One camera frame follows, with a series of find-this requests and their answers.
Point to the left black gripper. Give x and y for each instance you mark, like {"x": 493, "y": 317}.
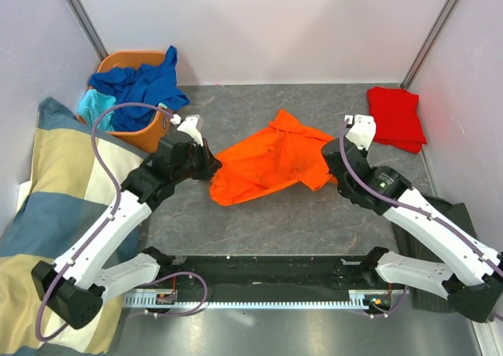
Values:
{"x": 211, "y": 165}

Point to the left aluminium frame post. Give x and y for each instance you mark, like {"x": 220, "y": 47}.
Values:
{"x": 89, "y": 30}

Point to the folded red t shirt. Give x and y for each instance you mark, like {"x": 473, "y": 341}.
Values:
{"x": 397, "y": 123}

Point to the blue t shirt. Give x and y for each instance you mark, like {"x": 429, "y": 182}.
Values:
{"x": 148, "y": 84}

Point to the orange plastic basket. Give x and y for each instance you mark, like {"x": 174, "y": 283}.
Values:
{"x": 147, "y": 138}

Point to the teal t shirt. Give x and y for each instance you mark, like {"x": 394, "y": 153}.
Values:
{"x": 93, "y": 104}

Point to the white slotted cable duct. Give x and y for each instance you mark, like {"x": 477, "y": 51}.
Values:
{"x": 158, "y": 300}

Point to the dark striped cloth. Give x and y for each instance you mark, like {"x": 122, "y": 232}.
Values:
{"x": 424, "y": 246}

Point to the aluminium frame post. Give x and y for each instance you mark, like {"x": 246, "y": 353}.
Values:
{"x": 429, "y": 42}
{"x": 89, "y": 30}

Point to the blue beige checked pillow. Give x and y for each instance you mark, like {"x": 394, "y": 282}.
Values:
{"x": 69, "y": 192}

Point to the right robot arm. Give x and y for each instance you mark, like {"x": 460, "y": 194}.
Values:
{"x": 469, "y": 273}

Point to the right aluminium frame post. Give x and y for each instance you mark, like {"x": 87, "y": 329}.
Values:
{"x": 429, "y": 42}

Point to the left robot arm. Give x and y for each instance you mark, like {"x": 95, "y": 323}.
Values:
{"x": 76, "y": 285}

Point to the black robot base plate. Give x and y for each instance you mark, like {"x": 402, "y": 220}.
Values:
{"x": 279, "y": 277}

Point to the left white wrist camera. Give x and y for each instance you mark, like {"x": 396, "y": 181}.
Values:
{"x": 191, "y": 125}

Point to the orange t shirt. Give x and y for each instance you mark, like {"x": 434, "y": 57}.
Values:
{"x": 282, "y": 154}

